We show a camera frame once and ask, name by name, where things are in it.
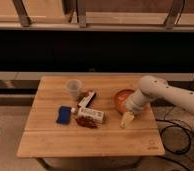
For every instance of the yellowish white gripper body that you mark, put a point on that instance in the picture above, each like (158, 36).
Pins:
(127, 118)

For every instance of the orange ceramic bowl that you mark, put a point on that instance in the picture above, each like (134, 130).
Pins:
(120, 98)

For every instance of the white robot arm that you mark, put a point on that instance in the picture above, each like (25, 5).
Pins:
(151, 88)

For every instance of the white carton box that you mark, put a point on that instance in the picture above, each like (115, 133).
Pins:
(96, 115)

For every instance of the black and white box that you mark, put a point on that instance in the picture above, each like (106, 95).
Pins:
(85, 101)

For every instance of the dark red snack packet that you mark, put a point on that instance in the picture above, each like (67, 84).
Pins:
(87, 122)

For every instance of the wooden table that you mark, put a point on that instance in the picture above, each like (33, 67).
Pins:
(43, 137)

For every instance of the clear plastic cup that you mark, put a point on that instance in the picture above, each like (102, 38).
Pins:
(74, 87)

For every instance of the blue sponge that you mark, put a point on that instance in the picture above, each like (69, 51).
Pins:
(64, 113)

